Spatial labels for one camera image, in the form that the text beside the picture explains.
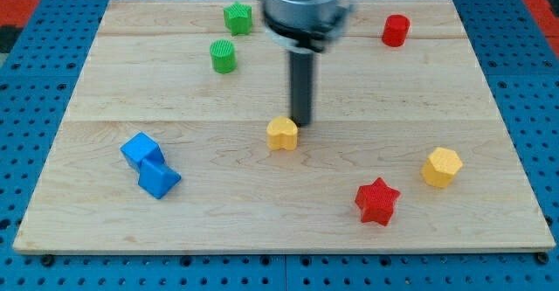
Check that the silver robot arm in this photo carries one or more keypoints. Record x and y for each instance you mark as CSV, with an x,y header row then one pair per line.
x,y
304,28

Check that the green star block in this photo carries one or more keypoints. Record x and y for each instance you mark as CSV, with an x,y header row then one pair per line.
x,y
238,18

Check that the green cylinder block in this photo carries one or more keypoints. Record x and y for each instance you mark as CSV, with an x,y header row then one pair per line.
x,y
223,58

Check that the blue triangle block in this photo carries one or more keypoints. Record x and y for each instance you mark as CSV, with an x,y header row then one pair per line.
x,y
157,179

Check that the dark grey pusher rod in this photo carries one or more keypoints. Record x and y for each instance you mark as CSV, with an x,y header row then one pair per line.
x,y
301,87

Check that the yellow hexagon block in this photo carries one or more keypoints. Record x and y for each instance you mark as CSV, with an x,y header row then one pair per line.
x,y
441,167

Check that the blue cube block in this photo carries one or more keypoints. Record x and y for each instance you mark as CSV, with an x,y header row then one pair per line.
x,y
141,147

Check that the yellow heart block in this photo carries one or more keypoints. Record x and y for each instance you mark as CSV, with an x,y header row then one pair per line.
x,y
282,133

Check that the red cylinder block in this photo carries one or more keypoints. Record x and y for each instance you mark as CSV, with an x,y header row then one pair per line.
x,y
395,30

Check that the red star block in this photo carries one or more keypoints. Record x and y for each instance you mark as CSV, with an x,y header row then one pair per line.
x,y
376,202

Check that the wooden board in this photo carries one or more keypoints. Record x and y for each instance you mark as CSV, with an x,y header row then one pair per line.
x,y
379,111

